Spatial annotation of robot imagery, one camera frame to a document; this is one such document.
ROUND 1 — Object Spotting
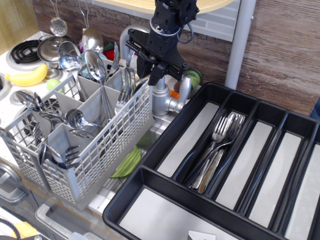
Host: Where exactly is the green leaf-shaped mat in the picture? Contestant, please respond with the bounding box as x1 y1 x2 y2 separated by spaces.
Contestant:
110 146 142 179

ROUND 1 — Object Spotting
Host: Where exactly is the grey plastic cutlery basket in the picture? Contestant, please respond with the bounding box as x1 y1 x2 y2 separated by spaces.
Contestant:
4 74 154 211

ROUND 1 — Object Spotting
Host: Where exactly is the hanging silver ladle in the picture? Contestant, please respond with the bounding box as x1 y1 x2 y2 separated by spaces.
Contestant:
78 1 104 55

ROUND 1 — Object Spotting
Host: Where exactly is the green canned food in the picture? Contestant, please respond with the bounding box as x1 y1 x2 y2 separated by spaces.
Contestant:
184 68 203 89

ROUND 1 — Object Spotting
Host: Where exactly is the silver sink faucet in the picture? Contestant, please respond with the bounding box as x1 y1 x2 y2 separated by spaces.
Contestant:
119 25 192 115

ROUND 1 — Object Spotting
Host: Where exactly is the red toy tomato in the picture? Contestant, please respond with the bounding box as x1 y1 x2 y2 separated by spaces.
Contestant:
103 49 115 61

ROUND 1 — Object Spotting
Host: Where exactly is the silver spoon left corner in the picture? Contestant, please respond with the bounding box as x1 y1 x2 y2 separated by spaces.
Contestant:
15 90 40 112

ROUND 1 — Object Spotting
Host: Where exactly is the green toy ball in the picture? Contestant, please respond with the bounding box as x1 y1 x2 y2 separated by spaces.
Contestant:
46 78 61 91

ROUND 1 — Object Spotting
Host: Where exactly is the hanging perforated skimmer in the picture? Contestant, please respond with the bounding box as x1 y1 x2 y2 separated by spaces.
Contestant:
49 0 68 37

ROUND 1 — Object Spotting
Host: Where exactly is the grey metal post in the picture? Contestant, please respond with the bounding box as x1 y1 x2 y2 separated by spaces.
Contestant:
224 0 257 90

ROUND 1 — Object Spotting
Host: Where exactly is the silver fork front corner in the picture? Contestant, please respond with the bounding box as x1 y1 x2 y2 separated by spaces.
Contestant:
48 145 81 170

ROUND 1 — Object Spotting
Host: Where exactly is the small silver ladle spoon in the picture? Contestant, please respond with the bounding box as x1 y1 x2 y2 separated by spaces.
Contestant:
65 108 103 129

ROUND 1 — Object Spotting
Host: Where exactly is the black cutlery tray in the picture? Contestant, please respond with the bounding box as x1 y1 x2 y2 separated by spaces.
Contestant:
102 83 320 240

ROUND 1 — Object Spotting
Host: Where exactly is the silver slotted spoon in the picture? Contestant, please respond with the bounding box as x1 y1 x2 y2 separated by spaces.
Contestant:
84 50 111 123

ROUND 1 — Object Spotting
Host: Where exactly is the steel pot lid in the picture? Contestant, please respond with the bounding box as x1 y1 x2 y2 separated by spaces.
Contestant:
37 36 76 69

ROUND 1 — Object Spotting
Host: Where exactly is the black stove burner coil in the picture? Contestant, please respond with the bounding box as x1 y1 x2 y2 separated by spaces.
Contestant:
10 40 42 64

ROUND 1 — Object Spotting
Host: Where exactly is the large silver serving spoon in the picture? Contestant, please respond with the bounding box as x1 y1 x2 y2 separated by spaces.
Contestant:
58 41 85 102

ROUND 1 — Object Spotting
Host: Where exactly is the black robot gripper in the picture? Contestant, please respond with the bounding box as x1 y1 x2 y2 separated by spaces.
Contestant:
126 0 200 86

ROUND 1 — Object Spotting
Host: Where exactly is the wooden shelf board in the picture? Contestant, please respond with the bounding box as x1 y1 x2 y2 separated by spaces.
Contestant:
92 0 234 14

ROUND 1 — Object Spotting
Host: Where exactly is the silver fork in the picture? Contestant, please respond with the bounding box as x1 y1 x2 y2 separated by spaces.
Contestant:
195 112 246 194
125 49 135 95
114 84 130 114
189 115 228 190
126 78 148 103

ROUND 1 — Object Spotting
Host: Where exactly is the yellow toy banana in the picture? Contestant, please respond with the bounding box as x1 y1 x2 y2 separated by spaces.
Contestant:
4 64 48 87

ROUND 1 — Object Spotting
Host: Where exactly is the silver knife in basket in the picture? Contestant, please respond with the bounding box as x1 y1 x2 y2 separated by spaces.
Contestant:
106 42 119 81

